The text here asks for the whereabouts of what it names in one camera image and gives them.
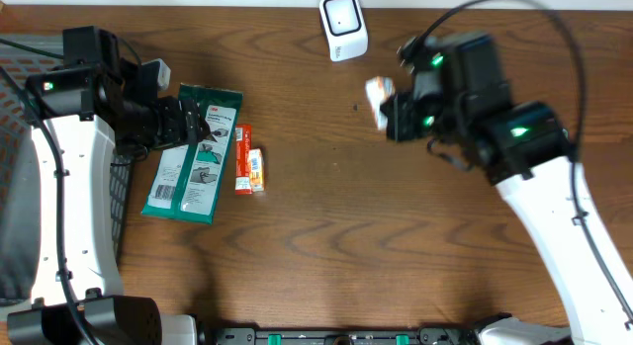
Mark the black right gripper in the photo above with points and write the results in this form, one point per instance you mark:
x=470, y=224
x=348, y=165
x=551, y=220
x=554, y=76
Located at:
x=402, y=119

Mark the white barcode scanner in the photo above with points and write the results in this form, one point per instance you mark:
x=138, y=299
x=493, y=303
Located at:
x=344, y=28

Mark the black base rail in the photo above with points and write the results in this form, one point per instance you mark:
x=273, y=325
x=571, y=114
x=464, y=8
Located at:
x=422, y=336

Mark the red orange stick packet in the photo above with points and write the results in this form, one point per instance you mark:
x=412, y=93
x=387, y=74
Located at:
x=242, y=170

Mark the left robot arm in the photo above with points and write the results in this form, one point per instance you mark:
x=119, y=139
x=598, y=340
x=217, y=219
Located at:
x=94, y=106

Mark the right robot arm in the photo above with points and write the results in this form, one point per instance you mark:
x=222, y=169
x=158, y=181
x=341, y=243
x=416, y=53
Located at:
x=460, y=95

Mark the white green packet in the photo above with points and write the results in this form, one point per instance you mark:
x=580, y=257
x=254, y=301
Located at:
x=188, y=178

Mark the orange tissue pack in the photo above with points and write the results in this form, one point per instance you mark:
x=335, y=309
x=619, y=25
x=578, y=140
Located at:
x=256, y=170
x=378, y=91

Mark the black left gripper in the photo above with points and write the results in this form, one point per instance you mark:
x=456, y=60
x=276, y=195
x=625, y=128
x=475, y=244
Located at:
x=176, y=131

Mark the grey plastic mesh basket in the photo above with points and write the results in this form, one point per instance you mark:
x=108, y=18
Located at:
x=20, y=184

